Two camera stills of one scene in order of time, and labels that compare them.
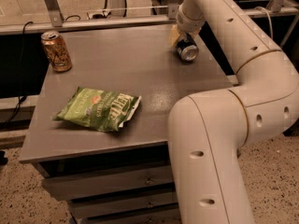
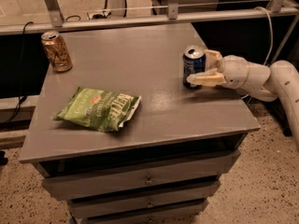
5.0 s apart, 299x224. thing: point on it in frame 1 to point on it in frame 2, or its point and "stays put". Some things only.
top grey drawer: (74, 188) stays put
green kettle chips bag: (99, 109) stays put
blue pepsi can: (187, 49) to (193, 62)
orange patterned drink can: (56, 51) stays put
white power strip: (98, 15) stays put
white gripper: (188, 26) to (234, 71)
